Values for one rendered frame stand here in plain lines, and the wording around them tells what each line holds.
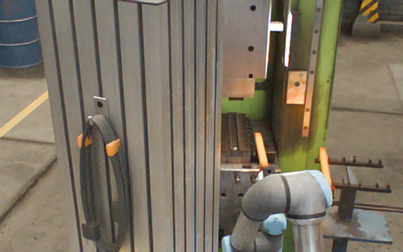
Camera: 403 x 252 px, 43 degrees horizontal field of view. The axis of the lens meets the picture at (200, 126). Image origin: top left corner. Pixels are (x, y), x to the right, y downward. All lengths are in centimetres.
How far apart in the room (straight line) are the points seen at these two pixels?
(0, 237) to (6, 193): 54
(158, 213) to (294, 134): 175
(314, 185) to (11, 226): 269
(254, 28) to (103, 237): 140
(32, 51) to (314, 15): 482
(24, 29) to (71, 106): 569
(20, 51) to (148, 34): 591
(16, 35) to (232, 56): 462
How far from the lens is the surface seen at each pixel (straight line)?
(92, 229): 104
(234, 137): 262
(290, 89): 251
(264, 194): 147
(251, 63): 231
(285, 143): 266
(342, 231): 249
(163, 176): 91
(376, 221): 260
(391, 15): 839
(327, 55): 251
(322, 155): 251
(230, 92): 236
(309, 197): 150
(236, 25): 225
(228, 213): 262
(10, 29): 662
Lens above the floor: 221
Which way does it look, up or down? 27 degrees down
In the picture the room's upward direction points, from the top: straight up
